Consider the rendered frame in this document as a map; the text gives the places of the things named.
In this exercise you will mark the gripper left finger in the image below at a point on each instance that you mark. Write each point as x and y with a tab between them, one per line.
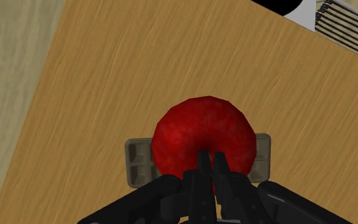
172	198

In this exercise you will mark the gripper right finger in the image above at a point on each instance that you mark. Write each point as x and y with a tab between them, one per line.
253	201

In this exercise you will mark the grey compartment tray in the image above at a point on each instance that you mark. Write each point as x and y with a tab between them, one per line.
137	161

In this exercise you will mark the red apple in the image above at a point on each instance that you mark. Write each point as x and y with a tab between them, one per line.
203	124

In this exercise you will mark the wooden table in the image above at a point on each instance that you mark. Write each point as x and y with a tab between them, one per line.
135	62

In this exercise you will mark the pale slatted rack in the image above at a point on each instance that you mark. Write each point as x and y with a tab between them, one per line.
346	28

